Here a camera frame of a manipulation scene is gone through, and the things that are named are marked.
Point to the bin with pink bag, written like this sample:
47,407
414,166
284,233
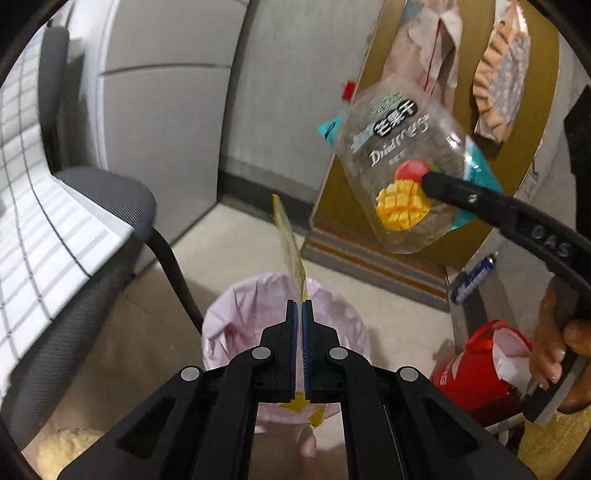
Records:
249,314

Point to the person's right hand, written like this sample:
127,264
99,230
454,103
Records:
547,341

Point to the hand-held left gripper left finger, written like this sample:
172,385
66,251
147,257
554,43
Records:
292,350

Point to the yellow fluffy rug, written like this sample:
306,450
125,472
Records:
64,450
558,447

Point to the clear dried mango bag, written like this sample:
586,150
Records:
392,152

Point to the white checkered cloth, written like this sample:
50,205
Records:
41,221

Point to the pink snack bag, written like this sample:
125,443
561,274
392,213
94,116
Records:
415,41

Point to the grey office chair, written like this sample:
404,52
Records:
101,194

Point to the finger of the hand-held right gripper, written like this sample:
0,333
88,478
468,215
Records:
466,198

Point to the red paper cup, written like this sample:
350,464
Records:
475,369

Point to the gold board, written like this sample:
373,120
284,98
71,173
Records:
545,92

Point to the blue battery pack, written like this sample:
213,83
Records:
473,279

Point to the biscuit packet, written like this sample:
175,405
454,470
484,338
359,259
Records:
503,78

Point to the white refrigerator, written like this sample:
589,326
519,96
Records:
166,92

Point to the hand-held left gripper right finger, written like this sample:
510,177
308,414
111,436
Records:
308,350

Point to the yellow snack wrapper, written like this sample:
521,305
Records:
291,244

